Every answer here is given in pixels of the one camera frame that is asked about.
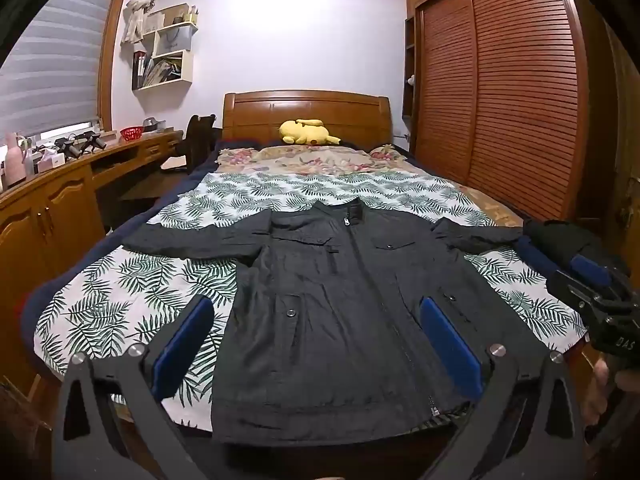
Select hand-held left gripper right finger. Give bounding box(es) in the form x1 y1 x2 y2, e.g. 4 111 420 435
419 296 587 480

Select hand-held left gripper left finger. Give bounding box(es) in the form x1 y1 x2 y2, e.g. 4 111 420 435
50 296 216 480

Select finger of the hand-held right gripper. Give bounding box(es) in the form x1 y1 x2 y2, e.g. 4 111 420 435
546 254 614 306
516 235 580 272

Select dark grey jacket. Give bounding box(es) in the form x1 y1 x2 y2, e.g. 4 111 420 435
121 199 551 448

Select person's right hand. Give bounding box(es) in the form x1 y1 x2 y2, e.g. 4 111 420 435
582 357 640 428

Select dark cloth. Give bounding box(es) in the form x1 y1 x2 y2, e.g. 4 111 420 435
524 219 621 266

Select leaf print blanket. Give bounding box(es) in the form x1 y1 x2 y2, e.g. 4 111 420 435
34 170 588 433

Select wooden louvered wardrobe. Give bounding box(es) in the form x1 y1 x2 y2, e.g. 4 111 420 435
402 0 591 221

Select wooden desk with cabinets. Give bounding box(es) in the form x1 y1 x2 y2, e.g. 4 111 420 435
0 130 186 376

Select dark chair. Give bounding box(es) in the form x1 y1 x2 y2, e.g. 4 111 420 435
177 114 221 176

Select black device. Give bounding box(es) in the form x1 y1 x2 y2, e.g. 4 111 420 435
80 131 108 155
54 137 83 161

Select floral quilt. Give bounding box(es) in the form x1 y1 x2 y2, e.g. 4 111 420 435
215 144 526 226

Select wooden headboard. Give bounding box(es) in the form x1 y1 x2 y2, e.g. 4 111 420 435
222 91 393 153

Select yellow plush toy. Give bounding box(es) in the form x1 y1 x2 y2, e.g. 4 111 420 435
278 118 342 147

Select pink kettle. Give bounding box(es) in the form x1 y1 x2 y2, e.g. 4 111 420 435
2 132 26 191

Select black folders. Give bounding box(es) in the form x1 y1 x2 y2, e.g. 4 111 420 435
132 51 151 90

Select grey paper bag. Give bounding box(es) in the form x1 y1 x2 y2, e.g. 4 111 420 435
159 25 193 57

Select grey window blind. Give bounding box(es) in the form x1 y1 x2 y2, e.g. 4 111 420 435
0 0 126 136

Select white angel figurine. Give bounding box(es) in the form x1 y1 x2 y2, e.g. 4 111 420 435
122 0 168 43

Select white wall shelf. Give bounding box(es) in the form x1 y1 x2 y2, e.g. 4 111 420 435
131 2 200 92

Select wooden window frame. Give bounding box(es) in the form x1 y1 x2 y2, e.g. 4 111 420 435
97 0 133 131

